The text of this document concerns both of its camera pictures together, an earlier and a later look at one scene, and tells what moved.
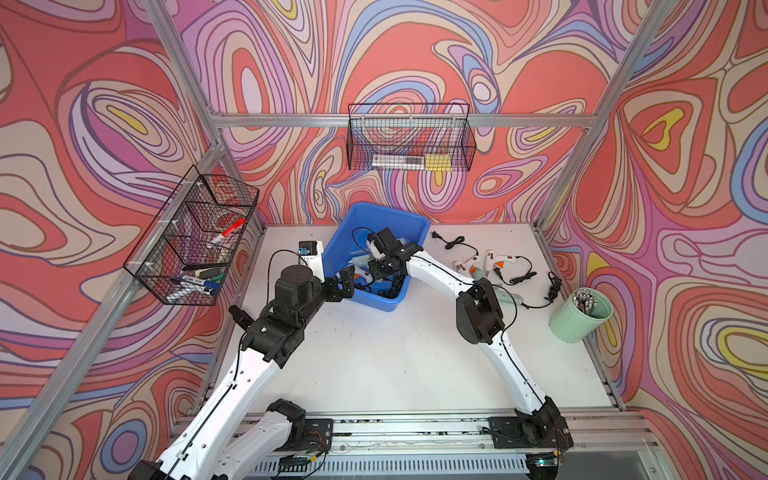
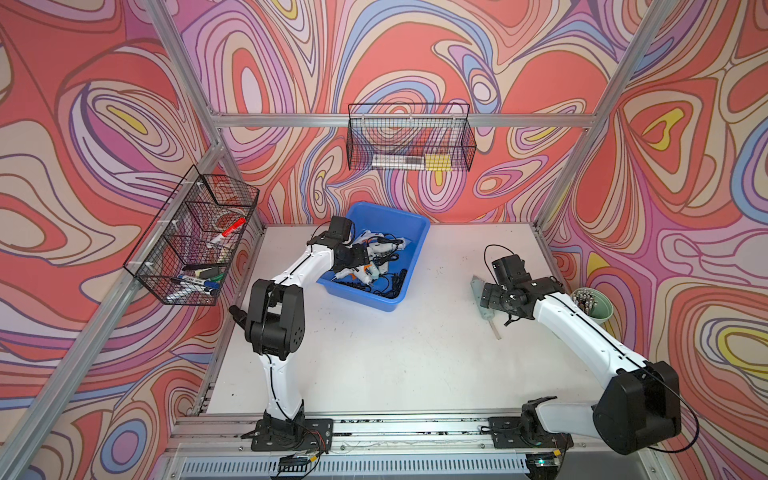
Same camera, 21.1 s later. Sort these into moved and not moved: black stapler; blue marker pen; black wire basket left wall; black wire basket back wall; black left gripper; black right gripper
Moved: black left gripper; black right gripper
Not moved: black wire basket back wall; black stapler; black wire basket left wall; blue marker pen
